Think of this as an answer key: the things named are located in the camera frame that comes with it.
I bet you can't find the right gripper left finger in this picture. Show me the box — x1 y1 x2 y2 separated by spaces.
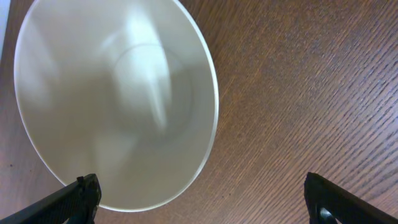
1 174 101 224

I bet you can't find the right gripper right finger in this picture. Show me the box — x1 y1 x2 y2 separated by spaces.
304 172 397 224

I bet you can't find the cream bowl back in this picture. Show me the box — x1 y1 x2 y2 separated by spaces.
14 0 219 212

